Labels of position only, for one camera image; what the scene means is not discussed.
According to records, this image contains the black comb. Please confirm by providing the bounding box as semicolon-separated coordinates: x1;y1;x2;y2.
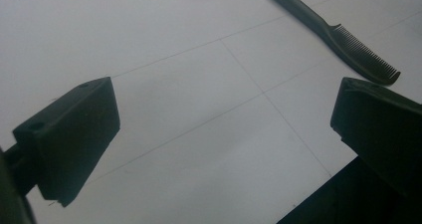
269;0;402;87

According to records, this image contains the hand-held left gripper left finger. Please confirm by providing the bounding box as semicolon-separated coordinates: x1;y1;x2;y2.
4;77;121;208

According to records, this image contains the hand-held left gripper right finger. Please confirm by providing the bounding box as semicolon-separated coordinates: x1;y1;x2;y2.
329;77;422;198

